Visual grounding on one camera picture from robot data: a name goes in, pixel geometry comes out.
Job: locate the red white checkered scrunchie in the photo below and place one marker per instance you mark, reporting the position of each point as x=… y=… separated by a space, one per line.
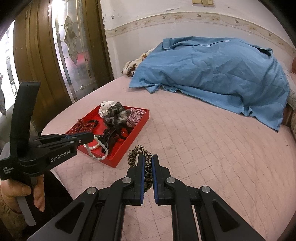
x=134 y=117

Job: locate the white floral scrunchie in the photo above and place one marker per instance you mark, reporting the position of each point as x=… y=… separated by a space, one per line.
x=104 y=107

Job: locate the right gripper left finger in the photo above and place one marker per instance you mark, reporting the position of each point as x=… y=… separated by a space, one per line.
x=97 y=214

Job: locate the patterned blanket under sheet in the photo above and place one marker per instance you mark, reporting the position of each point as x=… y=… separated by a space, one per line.
x=131 y=66

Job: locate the blue bed sheet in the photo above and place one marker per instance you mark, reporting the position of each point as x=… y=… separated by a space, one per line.
x=228 y=73

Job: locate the grey black sheer scrunchie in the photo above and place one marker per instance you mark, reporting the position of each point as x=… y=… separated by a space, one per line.
x=116 y=115

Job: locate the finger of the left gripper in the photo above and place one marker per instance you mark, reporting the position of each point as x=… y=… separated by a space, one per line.
x=81 y=138

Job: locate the person's left hand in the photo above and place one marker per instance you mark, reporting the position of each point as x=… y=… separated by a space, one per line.
x=11 y=189

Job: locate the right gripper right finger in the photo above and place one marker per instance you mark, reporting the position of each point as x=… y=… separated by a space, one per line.
x=198 y=213

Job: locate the pink quilted mattress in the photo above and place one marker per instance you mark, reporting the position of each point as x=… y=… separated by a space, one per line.
x=249 y=165

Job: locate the black hair claw clip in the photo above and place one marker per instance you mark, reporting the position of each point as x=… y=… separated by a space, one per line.
x=110 y=137

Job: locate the striped floral cushion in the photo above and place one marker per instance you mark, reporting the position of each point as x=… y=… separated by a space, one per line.
x=289 y=111

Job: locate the brown wooden glass door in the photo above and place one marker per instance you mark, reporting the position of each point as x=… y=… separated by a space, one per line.
x=62 y=45

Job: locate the beige wall switch plate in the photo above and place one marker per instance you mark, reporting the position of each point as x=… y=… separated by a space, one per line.
x=204 y=2

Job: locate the red shallow tray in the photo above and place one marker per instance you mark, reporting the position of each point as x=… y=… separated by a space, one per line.
x=98 y=151

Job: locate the red polka dot bow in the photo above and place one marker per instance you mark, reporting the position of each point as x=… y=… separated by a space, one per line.
x=83 y=126

